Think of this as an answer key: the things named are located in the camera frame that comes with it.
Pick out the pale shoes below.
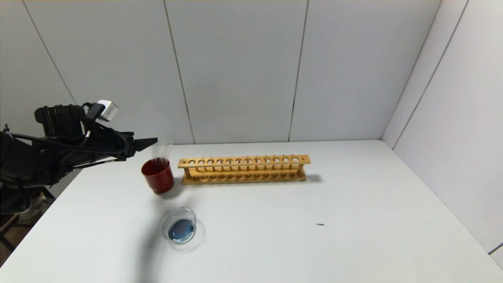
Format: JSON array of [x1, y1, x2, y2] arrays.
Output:
[[17, 193, 51, 226]]

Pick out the dark background furniture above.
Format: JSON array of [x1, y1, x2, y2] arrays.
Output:
[[0, 185, 54, 254]]

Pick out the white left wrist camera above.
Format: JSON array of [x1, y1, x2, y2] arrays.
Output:
[[84, 100, 119, 122]]

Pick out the clear glass dish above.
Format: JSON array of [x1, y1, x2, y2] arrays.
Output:
[[160, 207, 206, 251]]

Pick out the dark red cup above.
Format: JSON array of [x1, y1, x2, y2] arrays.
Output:
[[141, 157, 174, 194]]

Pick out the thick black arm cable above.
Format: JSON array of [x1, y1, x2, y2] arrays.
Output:
[[0, 185, 33, 215]]

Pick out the wooden test tube rack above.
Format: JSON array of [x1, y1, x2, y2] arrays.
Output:
[[178, 155, 311, 185]]

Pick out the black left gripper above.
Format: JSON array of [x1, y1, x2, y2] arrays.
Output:
[[88, 131, 158, 165]]

